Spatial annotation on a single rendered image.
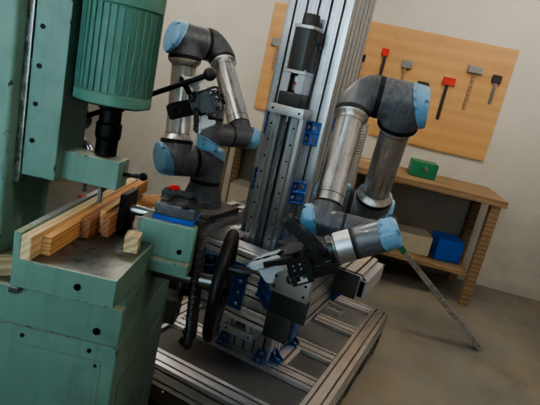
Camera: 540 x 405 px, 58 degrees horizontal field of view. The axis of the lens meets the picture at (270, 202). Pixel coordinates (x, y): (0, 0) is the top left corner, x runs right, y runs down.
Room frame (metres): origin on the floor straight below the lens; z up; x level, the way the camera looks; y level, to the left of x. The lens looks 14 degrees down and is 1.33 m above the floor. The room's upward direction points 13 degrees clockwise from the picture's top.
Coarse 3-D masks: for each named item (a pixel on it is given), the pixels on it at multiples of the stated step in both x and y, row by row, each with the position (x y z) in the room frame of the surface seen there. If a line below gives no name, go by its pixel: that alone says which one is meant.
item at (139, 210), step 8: (128, 192) 1.15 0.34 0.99; (136, 192) 1.19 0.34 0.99; (120, 200) 1.12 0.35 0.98; (128, 200) 1.14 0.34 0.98; (136, 200) 1.20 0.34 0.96; (120, 208) 1.12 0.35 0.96; (128, 208) 1.14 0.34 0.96; (136, 208) 1.15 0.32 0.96; (144, 208) 1.16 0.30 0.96; (120, 216) 1.12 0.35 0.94; (128, 216) 1.15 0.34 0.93; (120, 224) 1.12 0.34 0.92; (128, 224) 1.16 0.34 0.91
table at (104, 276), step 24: (96, 240) 1.04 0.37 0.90; (120, 240) 1.07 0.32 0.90; (24, 264) 0.87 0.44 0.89; (48, 264) 0.87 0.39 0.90; (72, 264) 0.89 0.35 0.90; (96, 264) 0.92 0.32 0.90; (120, 264) 0.94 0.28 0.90; (144, 264) 1.04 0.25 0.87; (168, 264) 1.07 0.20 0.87; (48, 288) 0.87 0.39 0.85; (72, 288) 0.86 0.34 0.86; (96, 288) 0.86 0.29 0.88; (120, 288) 0.89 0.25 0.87
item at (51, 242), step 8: (136, 184) 1.44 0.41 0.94; (144, 184) 1.49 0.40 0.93; (120, 192) 1.32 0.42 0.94; (144, 192) 1.50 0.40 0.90; (104, 200) 1.22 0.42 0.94; (80, 216) 1.06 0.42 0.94; (64, 224) 0.99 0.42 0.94; (72, 224) 1.00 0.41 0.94; (48, 232) 0.93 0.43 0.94; (56, 232) 0.94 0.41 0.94; (64, 232) 0.96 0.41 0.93; (72, 232) 1.00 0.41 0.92; (48, 240) 0.91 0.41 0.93; (56, 240) 0.93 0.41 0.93; (64, 240) 0.97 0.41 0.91; (72, 240) 1.01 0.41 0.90; (48, 248) 0.91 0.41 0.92; (56, 248) 0.93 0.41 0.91
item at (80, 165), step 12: (72, 156) 1.12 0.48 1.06; (84, 156) 1.12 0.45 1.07; (96, 156) 1.14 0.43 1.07; (72, 168) 1.12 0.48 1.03; (84, 168) 1.12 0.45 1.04; (96, 168) 1.12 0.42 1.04; (108, 168) 1.12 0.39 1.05; (120, 168) 1.13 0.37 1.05; (72, 180) 1.12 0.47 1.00; (84, 180) 1.12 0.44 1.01; (96, 180) 1.12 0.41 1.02; (108, 180) 1.12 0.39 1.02; (120, 180) 1.14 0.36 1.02
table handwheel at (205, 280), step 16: (224, 240) 1.11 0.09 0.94; (224, 256) 1.06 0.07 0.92; (160, 272) 1.14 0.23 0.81; (224, 272) 1.04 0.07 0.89; (208, 288) 1.14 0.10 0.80; (224, 288) 1.12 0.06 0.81; (208, 304) 1.01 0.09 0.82; (224, 304) 1.23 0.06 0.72; (208, 320) 1.01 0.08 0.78; (208, 336) 1.03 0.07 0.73
